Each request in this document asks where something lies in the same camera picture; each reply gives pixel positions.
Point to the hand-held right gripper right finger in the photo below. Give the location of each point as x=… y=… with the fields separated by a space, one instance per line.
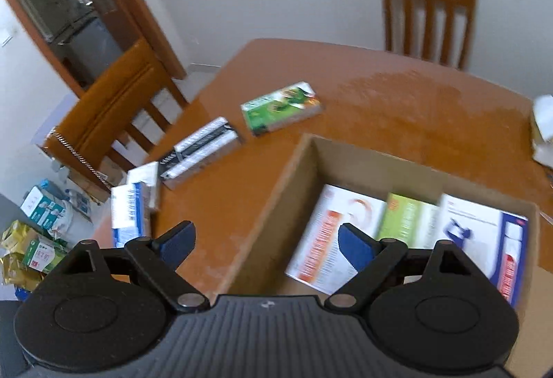
x=356 y=246

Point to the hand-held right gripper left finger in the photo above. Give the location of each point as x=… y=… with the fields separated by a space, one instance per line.
x=177 y=242

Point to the white orange medicine box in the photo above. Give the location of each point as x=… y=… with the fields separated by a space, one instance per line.
x=324 y=227

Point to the green bear print medicine box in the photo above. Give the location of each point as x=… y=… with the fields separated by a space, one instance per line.
x=406 y=218

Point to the white text printed medicine box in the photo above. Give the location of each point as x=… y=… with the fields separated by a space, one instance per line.
x=144 y=183

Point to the brown cardboard box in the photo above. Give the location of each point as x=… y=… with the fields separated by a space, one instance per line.
x=276 y=209

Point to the black white medicine box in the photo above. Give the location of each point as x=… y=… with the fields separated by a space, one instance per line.
x=198 y=153

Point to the white blue red medicine box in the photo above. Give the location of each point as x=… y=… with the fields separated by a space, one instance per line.
x=488 y=235

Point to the green cartoon medicine box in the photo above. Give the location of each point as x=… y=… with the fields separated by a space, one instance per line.
x=281 y=108

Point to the wooden desktop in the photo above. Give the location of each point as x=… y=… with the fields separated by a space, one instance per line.
x=389 y=101

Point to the white teal package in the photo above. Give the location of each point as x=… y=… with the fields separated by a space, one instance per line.
x=52 y=205

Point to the yellow green bag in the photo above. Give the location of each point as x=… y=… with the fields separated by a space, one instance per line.
x=15 y=233

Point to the torn gold white box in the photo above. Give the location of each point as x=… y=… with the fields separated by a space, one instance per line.
x=543 y=127

